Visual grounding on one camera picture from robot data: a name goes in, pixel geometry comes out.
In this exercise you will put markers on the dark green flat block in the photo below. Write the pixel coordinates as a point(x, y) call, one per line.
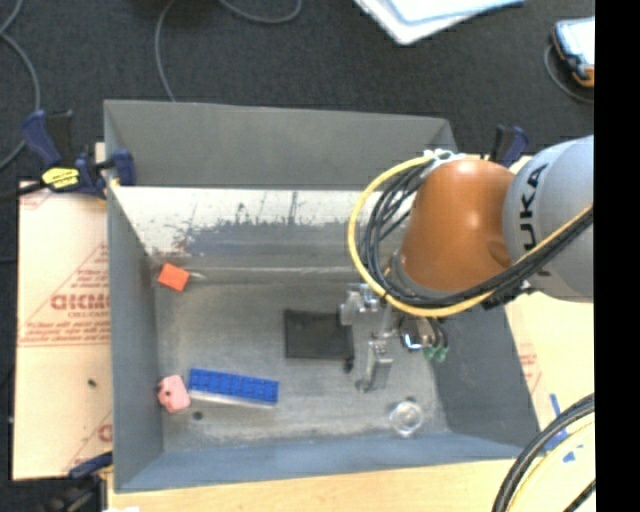
point(312, 334)

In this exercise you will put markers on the grey metal bin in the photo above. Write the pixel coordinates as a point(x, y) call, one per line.
point(240, 150)

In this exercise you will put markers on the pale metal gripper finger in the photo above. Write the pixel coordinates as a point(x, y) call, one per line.
point(377, 367)
point(359, 302)

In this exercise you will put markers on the pink block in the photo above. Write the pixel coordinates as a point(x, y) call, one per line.
point(173, 394)

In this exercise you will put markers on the clear glass thing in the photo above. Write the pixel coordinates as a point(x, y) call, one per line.
point(406, 418)

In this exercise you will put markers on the orange block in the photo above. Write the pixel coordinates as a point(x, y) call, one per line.
point(173, 277)

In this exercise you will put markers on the brown cardboard board, red print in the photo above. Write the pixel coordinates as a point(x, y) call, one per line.
point(60, 350)

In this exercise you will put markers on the blue studded toy plate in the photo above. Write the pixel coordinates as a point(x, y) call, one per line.
point(232, 386)

